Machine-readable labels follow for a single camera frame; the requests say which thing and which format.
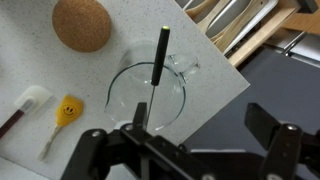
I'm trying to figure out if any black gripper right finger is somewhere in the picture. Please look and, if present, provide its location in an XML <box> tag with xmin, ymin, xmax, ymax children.
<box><xmin>244</xmin><ymin>103</ymin><xmax>281</xmax><ymax>150</ymax></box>

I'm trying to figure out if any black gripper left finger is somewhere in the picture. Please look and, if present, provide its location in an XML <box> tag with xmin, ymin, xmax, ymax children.
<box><xmin>133</xmin><ymin>102</ymin><xmax>148</xmax><ymax>130</ymax></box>

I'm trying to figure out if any open wooden cutlery drawer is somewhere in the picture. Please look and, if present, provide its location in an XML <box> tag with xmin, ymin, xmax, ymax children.
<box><xmin>185</xmin><ymin>0</ymin><xmax>317</xmax><ymax>67</ymax></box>

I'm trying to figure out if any clear glass measuring jug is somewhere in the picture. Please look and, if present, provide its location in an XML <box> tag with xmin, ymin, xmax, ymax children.
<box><xmin>105</xmin><ymin>40</ymin><xmax>200</xmax><ymax>130</ymax></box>

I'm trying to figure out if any yellow smiley spatula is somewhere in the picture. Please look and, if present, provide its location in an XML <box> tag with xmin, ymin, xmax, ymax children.
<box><xmin>38</xmin><ymin>95</ymin><xmax>84</xmax><ymax>160</ymax></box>

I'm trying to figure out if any round cork trivet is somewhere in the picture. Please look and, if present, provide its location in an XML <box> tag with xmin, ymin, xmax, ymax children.
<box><xmin>52</xmin><ymin>0</ymin><xmax>111</xmax><ymax>53</ymax></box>

